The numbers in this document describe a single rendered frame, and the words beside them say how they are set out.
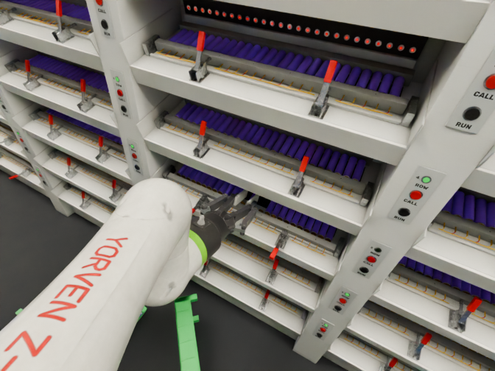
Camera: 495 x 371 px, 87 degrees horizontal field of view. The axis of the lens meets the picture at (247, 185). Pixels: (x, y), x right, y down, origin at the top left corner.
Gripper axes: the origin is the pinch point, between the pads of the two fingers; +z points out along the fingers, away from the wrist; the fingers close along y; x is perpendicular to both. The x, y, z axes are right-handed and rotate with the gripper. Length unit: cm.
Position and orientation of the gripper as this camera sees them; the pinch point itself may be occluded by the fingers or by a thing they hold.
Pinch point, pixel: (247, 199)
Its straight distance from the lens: 75.3
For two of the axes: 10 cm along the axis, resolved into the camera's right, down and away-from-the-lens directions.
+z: 4.6, -3.4, 8.2
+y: -8.6, -3.8, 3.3
